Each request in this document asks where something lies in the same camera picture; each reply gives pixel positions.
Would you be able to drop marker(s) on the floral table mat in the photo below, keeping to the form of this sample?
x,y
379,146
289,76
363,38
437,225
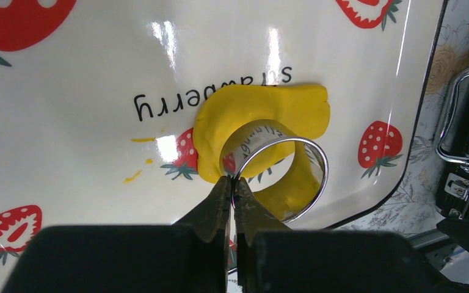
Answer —
x,y
411,209

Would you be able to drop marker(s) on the yellow dough lump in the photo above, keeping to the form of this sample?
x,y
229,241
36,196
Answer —
x,y
303,108

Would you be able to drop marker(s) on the strawberry print tray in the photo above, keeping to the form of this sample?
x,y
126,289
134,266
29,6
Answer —
x,y
97,99

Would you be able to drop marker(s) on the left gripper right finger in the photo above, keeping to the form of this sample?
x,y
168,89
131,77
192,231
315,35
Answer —
x,y
273,258

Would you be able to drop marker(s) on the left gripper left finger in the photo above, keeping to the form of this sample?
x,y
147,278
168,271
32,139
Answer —
x,y
190,255

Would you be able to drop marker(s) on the metal ring cutter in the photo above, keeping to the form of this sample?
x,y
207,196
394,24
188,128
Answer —
x,y
275,170

